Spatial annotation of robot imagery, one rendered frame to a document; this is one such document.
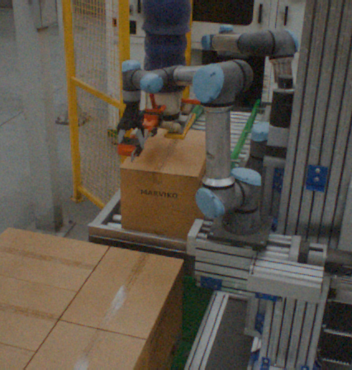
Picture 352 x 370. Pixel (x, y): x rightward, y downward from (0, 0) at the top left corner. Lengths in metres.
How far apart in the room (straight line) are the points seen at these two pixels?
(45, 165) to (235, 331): 1.73
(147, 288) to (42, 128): 1.51
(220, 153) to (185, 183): 0.88
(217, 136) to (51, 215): 2.30
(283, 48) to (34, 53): 1.65
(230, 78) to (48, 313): 1.31
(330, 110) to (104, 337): 1.27
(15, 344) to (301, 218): 1.26
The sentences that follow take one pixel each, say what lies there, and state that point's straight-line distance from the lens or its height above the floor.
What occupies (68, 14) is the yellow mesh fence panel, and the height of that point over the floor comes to 1.45.
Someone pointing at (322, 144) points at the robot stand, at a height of 1.36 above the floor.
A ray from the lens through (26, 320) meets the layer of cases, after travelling 2.48.
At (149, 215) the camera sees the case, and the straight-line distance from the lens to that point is 2.85.
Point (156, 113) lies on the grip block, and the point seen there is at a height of 1.25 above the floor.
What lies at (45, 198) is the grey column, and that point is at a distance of 3.91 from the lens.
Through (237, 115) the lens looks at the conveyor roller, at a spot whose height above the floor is 0.55.
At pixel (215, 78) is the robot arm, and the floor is 1.65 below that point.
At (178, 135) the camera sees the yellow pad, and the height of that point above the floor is 1.12.
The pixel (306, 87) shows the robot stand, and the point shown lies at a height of 1.57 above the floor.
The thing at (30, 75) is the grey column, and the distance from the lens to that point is 3.59.
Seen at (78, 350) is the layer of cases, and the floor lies 0.54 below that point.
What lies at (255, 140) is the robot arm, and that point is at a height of 1.21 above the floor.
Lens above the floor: 2.14
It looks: 28 degrees down
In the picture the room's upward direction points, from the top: 2 degrees clockwise
